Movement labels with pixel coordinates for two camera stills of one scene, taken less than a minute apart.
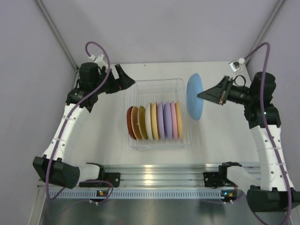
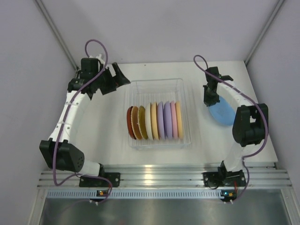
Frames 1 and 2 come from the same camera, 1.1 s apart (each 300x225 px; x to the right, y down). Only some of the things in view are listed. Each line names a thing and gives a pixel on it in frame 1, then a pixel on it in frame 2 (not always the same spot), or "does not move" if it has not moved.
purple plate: [168, 120] does not move
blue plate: [195, 104] → [222, 113]
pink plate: [174, 119] does not move
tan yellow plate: [178, 107] does not move
